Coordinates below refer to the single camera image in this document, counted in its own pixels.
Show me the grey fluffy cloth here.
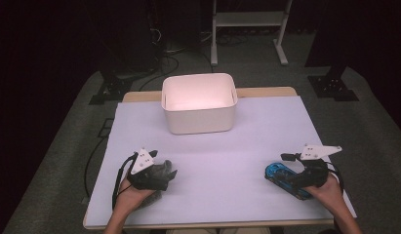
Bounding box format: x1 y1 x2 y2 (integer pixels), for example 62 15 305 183
139 159 174 210

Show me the person's left hand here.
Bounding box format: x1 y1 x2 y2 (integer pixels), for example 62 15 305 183
117 177 157 213

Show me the black stand base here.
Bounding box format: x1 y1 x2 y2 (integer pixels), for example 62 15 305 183
88 71 134 106
307 65 360 102

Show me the person's right hand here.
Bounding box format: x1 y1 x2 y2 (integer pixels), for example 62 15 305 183
303 174 345 213

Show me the black cable on floor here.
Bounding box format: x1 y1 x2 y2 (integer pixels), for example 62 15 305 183
83 118 115 199

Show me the white metal stand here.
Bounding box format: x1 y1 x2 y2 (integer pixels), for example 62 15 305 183
210 0 294 67

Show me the bundle of black floor cables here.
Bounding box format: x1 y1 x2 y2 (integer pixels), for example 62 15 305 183
138 53 180 93

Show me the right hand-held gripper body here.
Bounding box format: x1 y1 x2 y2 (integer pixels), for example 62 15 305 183
296 144 343 189

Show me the white plastic bin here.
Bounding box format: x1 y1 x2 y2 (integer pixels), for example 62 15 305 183
160 72 239 136

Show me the wooden table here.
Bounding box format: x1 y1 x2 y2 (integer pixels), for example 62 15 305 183
82 86 357 230

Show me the blue toy car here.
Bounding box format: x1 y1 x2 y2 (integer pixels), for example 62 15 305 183
264 162 313 201

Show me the right hand-held gripper cable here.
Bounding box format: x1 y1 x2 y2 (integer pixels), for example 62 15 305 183
326 160 345 193

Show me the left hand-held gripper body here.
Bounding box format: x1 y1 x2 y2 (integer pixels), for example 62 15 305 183
127 148 171 192

